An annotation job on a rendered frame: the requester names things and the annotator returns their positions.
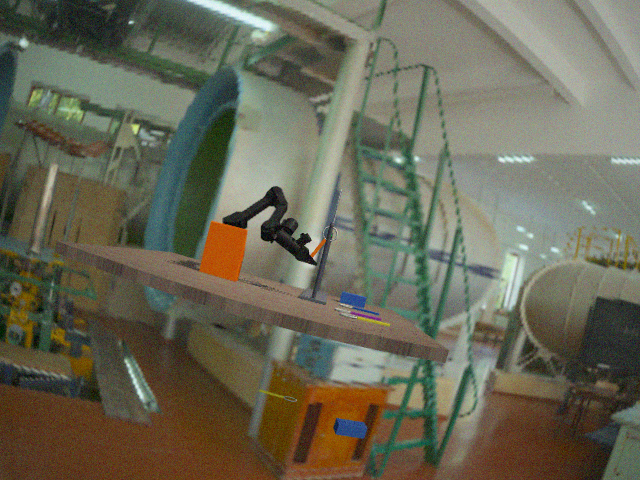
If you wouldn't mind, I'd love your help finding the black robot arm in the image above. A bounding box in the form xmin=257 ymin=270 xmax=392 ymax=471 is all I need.
xmin=222 ymin=186 xmax=312 ymax=247

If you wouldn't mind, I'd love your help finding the blue rectangular block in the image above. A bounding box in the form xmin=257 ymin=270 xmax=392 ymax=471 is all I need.
xmin=333 ymin=418 xmax=368 ymax=439
xmin=340 ymin=291 xmax=367 ymax=308

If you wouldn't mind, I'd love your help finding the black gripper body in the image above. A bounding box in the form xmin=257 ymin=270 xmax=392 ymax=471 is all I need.
xmin=283 ymin=236 xmax=308 ymax=261

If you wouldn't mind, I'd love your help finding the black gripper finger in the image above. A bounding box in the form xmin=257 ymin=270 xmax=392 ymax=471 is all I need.
xmin=300 ymin=249 xmax=317 ymax=266

